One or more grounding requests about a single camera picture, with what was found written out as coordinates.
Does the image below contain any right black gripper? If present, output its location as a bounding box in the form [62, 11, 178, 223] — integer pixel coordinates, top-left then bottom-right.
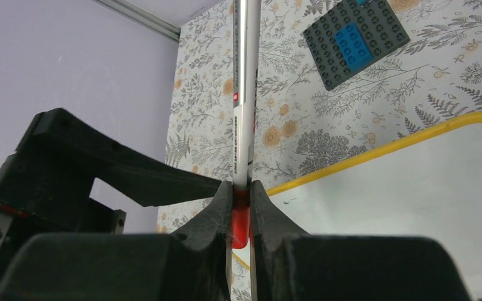
[0, 108, 233, 300]

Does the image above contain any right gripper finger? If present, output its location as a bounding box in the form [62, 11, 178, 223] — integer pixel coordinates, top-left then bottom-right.
[250, 181, 471, 300]

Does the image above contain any red marker cap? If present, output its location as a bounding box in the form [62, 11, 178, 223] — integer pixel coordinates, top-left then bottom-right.
[232, 189, 250, 249]

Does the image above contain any white marker pen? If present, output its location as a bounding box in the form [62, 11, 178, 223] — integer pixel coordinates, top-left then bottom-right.
[232, 0, 262, 191]

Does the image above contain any yellow framed whiteboard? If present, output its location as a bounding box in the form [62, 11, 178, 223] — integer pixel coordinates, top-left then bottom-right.
[267, 112, 482, 300]

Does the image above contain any grey lego baseplate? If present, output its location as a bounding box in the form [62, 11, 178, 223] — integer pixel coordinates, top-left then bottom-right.
[303, 1, 410, 91]

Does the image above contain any floral tablecloth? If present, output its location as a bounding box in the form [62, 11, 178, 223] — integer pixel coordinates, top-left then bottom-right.
[156, 0, 482, 301]

